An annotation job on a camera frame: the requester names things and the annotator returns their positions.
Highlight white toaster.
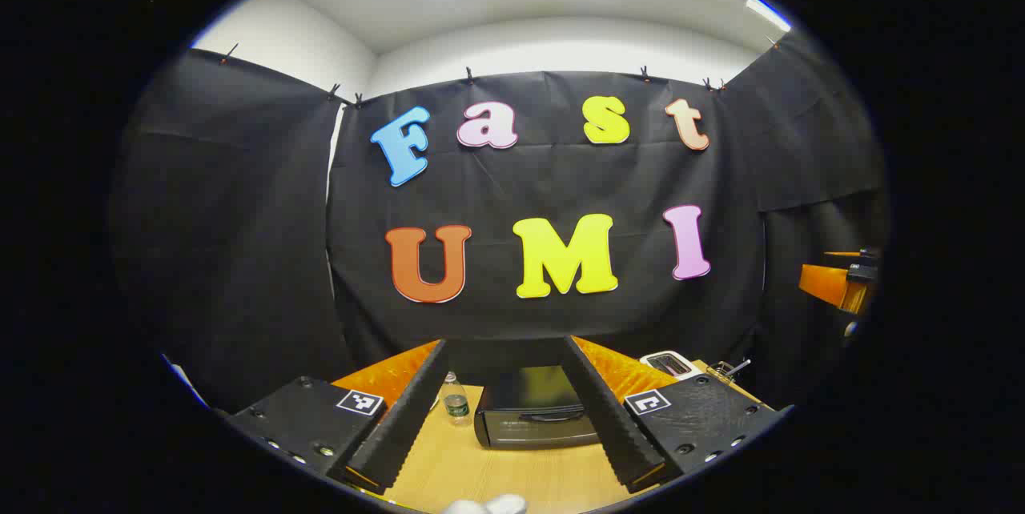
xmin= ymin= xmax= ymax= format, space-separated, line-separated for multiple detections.
xmin=639 ymin=351 xmax=704 ymax=381

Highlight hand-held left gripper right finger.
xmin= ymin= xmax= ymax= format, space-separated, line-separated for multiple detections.
xmin=561 ymin=335 xmax=784 ymax=494

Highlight black electric oven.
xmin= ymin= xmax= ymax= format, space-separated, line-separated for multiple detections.
xmin=474 ymin=365 xmax=601 ymax=451

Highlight clear plastic water bottle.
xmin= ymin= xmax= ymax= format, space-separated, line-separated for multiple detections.
xmin=442 ymin=372 xmax=471 ymax=427

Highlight black backdrop cloth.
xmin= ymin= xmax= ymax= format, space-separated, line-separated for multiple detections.
xmin=108 ymin=34 xmax=890 ymax=415

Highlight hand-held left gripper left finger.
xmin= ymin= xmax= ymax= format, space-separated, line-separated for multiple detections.
xmin=227 ymin=339 xmax=450 ymax=496

